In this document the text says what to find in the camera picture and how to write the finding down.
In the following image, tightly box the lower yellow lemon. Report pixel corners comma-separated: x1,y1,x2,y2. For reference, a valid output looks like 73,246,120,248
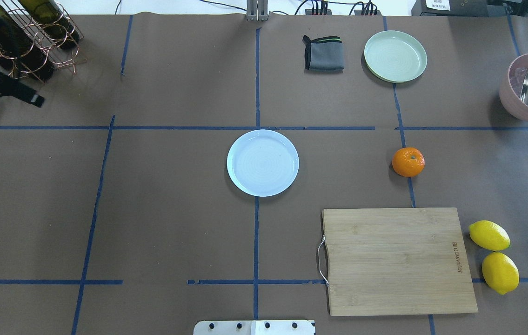
468,220,511,252

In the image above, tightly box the far power strip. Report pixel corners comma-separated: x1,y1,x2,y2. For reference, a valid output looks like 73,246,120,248
349,0,381,16

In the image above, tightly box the orange mandarin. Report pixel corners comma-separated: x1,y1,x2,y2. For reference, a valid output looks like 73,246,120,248
391,147,426,178

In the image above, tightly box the grey folded cloth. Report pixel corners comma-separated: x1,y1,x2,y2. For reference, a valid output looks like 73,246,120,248
302,35,345,74

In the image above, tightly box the light green plate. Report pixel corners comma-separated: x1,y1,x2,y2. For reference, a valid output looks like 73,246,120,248
362,30,428,83

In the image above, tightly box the near power strip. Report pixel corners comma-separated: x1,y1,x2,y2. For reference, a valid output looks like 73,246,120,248
303,0,332,16

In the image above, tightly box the dark wine bottle lower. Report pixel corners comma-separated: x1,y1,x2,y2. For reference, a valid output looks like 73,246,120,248
0,5,54,82

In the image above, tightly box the power strip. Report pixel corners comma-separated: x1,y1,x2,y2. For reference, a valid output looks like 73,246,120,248
303,0,332,16
349,0,381,16

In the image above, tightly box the copper wire bottle rack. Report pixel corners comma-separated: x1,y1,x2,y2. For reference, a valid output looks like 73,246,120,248
0,0,86,83

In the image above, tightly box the light blue plate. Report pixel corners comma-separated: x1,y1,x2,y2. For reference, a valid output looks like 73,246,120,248
226,129,300,197

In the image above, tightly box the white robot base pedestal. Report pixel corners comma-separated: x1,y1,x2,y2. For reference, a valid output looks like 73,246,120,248
193,320,316,335

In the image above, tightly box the yellow lemon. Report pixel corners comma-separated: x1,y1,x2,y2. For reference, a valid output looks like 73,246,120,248
481,252,520,295
468,220,511,252

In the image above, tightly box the aluminium frame post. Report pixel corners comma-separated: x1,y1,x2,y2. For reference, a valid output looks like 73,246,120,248
246,0,270,21

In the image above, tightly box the pink bowl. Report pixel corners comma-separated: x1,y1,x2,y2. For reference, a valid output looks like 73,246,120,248
499,54,528,122

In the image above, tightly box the upper yellow lemon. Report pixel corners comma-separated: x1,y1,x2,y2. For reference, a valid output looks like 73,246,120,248
481,252,520,295

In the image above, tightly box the dark wine bottle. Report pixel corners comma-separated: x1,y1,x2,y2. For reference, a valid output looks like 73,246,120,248
0,5,54,82
19,0,80,50

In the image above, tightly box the bamboo cutting board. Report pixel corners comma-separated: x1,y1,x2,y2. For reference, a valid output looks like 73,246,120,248
321,208,478,317

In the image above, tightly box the dark wine bottle upper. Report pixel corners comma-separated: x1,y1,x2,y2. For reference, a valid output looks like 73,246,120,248
19,0,80,50

